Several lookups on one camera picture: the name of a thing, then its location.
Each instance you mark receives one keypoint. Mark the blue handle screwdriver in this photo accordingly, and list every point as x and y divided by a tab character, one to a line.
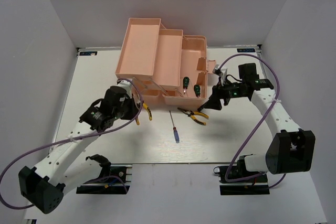
175	132

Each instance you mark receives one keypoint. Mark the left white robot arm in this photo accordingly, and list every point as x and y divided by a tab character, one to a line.
51	179

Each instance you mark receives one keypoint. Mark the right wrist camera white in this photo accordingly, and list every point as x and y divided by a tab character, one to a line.
221	73

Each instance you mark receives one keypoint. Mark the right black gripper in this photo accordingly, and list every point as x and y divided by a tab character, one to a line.
218	92

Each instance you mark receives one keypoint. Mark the blue label sticker right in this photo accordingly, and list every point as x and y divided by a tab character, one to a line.
246	50

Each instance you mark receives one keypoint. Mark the blue label sticker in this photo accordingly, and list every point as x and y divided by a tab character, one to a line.
88	53
246	50

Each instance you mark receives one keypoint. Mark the green stubby screwdriver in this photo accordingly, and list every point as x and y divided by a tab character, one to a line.
197	90
185	83

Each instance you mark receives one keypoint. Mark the pink plastic toolbox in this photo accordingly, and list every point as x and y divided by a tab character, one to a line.
158	58

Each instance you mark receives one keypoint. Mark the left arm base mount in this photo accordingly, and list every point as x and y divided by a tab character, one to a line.
118	182

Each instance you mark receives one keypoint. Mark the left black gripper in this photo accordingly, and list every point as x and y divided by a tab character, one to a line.
134	108

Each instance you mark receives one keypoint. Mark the yellow needle-nose pliers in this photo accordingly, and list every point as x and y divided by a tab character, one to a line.
145	106

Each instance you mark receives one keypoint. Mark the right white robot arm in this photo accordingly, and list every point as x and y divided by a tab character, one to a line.
291	149

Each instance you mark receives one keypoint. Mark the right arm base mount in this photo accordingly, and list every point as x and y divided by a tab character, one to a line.
254	186

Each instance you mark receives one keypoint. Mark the blue label sticker left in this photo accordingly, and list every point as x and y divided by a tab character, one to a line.
88	53

